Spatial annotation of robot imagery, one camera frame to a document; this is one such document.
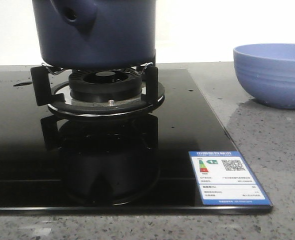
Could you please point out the black pot support grate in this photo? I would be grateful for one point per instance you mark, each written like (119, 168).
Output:
(59, 101)

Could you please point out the black glass gas stove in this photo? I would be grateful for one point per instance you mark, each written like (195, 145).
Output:
(145, 165)

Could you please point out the dark blue cooking pot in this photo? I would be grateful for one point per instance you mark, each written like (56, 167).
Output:
(95, 34)

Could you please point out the blue energy efficiency label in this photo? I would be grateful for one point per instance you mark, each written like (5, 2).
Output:
(225, 179)

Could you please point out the light blue ribbed bowl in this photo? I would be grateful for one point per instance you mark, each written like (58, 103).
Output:
(266, 71)

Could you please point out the black round gas burner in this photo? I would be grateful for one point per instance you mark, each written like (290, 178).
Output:
(102, 86)

